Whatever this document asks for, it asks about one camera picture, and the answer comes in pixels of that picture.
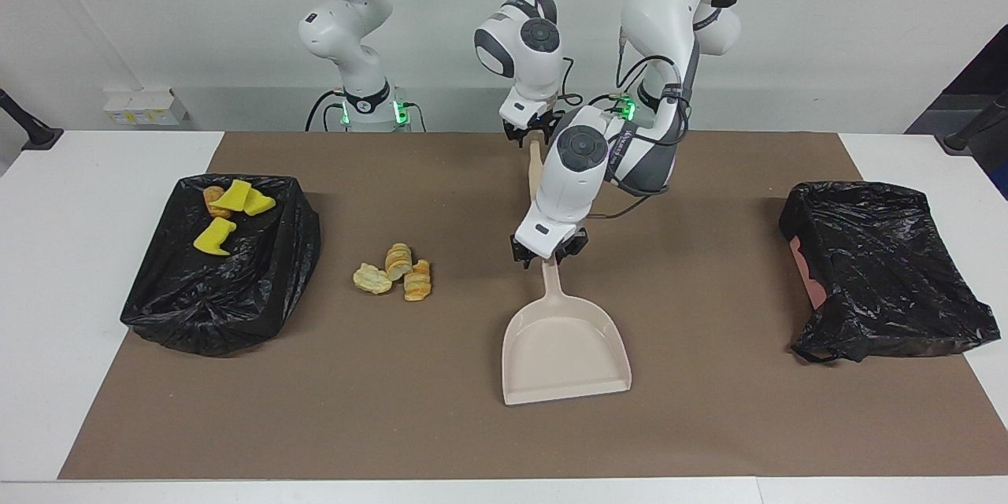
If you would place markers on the brown toy bread roll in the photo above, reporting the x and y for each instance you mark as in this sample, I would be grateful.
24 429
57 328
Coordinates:
213 198

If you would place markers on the dark partition panel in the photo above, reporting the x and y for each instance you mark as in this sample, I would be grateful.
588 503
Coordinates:
984 71

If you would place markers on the white power strip box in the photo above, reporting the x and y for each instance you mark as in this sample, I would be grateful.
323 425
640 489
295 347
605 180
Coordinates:
142 106

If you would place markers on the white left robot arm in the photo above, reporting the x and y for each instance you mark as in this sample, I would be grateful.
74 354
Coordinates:
575 173

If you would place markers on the pink plastic bin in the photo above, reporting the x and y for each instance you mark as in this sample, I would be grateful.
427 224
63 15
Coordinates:
809 276

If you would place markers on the black bag lined bin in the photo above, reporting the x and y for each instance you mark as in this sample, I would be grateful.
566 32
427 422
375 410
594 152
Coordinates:
236 299

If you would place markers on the yellow sponge piece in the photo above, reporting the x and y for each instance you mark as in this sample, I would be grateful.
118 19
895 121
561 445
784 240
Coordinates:
260 205
214 238
236 195

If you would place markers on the right black bag bin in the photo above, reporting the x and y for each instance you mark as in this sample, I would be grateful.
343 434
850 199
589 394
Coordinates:
890 268

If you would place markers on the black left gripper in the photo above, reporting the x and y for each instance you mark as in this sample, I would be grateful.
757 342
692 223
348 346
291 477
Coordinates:
579 242

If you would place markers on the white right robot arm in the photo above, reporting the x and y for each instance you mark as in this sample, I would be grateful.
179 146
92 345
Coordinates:
520 47

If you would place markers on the beige hand brush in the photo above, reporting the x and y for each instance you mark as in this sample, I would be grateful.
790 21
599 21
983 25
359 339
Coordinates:
535 169

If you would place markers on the beige plastic dustpan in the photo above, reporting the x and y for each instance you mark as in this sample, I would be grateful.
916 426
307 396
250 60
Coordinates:
567 346

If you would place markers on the striped spiral pastry roll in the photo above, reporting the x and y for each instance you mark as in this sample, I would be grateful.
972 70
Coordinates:
398 260
417 283

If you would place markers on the pale flaky puff pastry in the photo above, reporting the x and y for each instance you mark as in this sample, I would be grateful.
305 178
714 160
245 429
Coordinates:
372 279

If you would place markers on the brown table mat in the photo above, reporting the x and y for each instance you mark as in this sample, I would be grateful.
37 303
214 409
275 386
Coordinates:
394 425

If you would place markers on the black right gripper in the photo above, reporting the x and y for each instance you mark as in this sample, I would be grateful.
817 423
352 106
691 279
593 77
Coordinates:
531 127

